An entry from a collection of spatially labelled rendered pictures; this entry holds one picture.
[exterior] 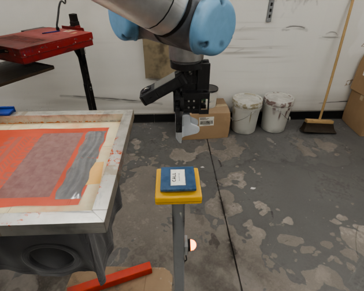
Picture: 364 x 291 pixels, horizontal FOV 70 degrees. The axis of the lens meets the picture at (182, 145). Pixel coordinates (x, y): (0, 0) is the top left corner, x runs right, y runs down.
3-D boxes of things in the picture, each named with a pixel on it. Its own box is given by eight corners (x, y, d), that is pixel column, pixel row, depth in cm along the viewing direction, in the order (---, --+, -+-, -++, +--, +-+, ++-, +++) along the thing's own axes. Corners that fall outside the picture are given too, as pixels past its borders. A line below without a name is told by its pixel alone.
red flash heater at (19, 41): (55, 40, 213) (51, 23, 207) (98, 45, 195) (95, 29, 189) (-22, 58, 168) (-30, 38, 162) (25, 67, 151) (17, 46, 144)
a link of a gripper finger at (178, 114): (182, 135, 62) (182, 101, 57) (175, 135, 61) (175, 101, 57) (181, 126, 65) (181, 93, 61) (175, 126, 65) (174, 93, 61)
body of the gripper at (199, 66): (208, 117, 60) (211, 65, 53) (171, 118, 60) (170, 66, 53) (204, 103, 66) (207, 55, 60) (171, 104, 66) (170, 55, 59)
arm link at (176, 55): (168, 43, 50) (168, 35, 57) (169, 67, 53) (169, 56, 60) (206, 43, 51) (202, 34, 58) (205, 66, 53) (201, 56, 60)
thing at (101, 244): (124, 202, 127) (111, 126, 103) (106, 297, 90) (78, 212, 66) (118, 202, 127) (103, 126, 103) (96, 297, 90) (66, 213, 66)
